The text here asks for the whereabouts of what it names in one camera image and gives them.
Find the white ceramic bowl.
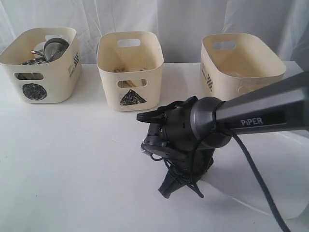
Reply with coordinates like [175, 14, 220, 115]
[32, 42, 46, 58]

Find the cream bin with triangle mark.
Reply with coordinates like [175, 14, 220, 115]
[97, 31, 164, 112]

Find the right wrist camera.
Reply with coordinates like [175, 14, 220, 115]
[140, 136, 189, 171]

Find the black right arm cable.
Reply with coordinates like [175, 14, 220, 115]
[137, 96, 292, 232]

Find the steel mug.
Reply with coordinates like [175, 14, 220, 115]
[21, 49, 46, 65]
[43, 38, 70, 62]

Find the cream bin with circle mark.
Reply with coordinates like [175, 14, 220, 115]
[0, 27, 82, 104]

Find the white backdrop curtain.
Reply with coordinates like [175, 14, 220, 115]
[0, 0, 309, 70]

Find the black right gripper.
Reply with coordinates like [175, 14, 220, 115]
[146, 107, 214, 199]

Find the white rectangular plate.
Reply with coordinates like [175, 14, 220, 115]
[202, 131, 309, 219]

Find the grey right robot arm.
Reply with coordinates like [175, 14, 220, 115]
[138, 72, 309, 198]

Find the cream bin with square mark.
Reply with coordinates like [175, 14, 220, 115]
[200, 33, 287, 101]

